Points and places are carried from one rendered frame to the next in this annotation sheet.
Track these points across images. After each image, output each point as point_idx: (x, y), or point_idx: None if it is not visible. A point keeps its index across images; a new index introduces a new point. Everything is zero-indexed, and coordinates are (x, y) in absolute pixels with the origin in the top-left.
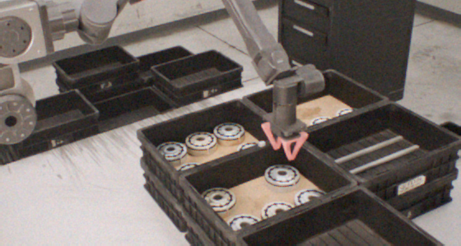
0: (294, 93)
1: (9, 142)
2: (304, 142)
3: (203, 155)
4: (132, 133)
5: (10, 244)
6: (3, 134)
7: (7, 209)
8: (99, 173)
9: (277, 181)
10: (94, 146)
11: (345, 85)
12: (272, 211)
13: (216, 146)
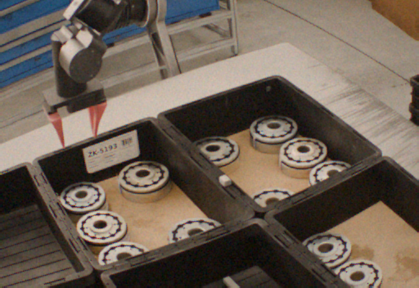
0: (53, 51)
1: None
2: (229, 227)
3: (279, 166)
4: (403, 136)
5: (176, 92)
6: None
7: (238, 78)
8: None
9: (177, 230)
10: (369, 111)
11: None
12: (101, 217)
13: (302, 174)
